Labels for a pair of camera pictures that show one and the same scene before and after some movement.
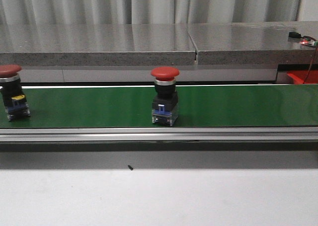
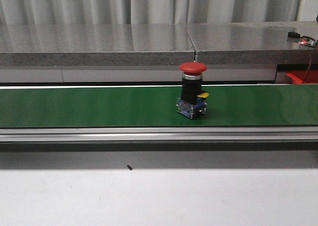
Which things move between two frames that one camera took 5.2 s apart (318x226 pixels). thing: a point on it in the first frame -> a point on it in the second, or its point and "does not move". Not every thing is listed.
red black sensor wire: (310, 67) does not move
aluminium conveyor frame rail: (160, 134) does not move
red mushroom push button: (14, 100) -> (191, 104)
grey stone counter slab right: (262, 43) does not move
